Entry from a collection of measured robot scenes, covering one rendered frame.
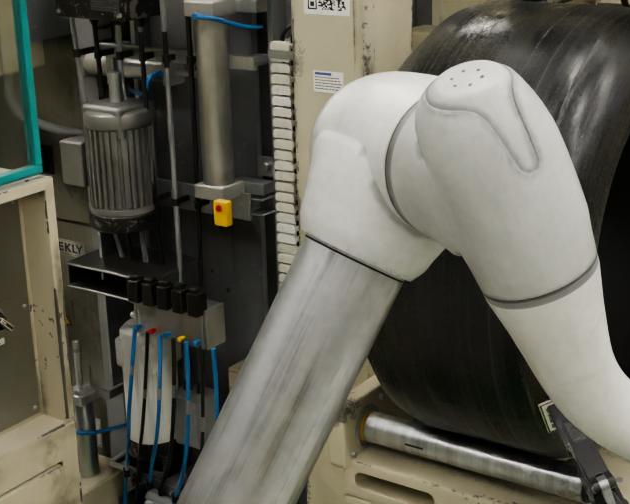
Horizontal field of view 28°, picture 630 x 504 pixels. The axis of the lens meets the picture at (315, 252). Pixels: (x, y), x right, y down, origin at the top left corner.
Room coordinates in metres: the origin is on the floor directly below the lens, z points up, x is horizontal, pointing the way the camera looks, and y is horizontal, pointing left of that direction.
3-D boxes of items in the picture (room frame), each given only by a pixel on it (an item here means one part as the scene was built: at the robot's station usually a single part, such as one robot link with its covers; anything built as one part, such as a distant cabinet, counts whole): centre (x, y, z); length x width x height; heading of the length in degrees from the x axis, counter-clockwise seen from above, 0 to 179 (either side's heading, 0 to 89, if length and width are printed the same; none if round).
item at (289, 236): (1.80, 0.02, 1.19); 0.05 x 0.04 x 0.48; 145
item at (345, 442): (1.75, -0.14, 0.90); 0.40 x 0.03 x 0.10; 145
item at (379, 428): (1.53, -0.21, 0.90); 0.35 x 0.05 x 0.05; 55
